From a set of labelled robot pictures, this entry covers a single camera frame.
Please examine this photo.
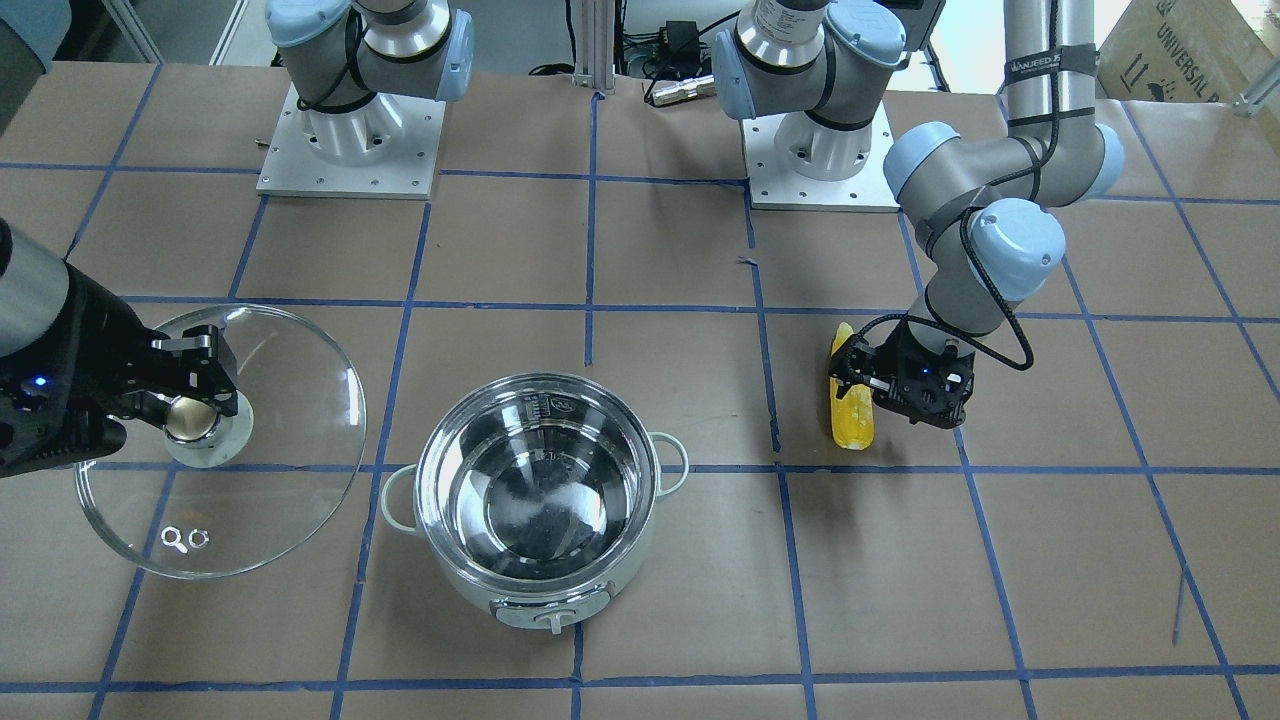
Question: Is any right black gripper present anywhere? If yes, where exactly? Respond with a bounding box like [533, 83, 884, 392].
[1, 263, 241, 477]

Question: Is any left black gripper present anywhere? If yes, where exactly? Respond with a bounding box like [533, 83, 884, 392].
[829, 316, 974, 430]

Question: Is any yellow corn cob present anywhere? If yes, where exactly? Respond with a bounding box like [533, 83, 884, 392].
[829, 322, 876, 450]

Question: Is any clear glass pot lid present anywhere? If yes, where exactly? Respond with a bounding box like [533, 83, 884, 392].
[74, 304, 369, 580]

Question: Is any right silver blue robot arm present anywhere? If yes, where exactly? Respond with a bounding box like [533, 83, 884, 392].
[3, 1, 475, 477]

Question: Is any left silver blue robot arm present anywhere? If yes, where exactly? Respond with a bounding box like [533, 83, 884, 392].
[710, 1, 1124, 429]

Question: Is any silver pale green cooking pot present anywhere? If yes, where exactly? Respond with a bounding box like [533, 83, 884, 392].
[379, 372, 691, 634]

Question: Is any silver metal cylinder connector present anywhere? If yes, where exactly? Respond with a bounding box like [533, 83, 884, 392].
[646, 76, 717, 108]

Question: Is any black power adapter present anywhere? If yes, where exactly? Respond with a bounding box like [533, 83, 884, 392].
[658, 20, 700, 61]

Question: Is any cardboard box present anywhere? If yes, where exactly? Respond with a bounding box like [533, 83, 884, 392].
[1097, 1, 1279, 102]

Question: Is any aluminium frame post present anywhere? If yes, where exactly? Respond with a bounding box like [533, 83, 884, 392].
[570, 0, 618, 95]

